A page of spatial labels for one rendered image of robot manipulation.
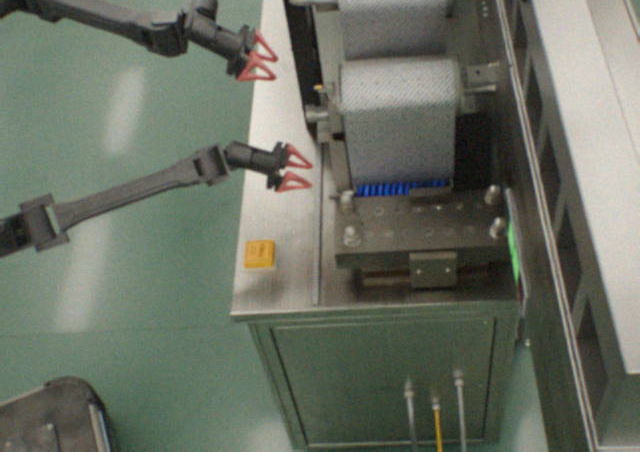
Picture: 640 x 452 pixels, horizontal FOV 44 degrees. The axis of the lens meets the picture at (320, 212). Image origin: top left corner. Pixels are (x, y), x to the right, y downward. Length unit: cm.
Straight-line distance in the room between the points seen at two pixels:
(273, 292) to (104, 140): 200
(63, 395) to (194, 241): 85
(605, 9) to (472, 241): 54
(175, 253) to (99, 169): 64
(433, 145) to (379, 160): 13
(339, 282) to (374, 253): 15
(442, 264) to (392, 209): 17
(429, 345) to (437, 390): 24
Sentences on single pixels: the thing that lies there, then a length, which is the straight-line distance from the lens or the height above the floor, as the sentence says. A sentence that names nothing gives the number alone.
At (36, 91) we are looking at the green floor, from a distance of 412.
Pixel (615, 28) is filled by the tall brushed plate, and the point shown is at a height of 144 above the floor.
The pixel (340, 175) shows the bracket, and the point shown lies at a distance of 193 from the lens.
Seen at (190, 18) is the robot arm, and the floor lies 148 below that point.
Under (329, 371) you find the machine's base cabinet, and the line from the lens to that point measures 206.
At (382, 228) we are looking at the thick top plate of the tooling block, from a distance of 175.
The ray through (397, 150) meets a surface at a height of 114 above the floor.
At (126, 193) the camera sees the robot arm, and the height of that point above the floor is 121.
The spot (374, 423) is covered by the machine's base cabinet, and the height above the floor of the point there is 27.
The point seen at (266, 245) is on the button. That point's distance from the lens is 189.
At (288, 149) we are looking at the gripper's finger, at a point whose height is 113.
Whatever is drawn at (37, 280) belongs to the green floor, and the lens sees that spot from 329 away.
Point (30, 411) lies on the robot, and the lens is 269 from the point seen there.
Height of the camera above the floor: 241
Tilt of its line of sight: 50 degrees down
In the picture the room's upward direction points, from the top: 11 degrees counter-clockwise
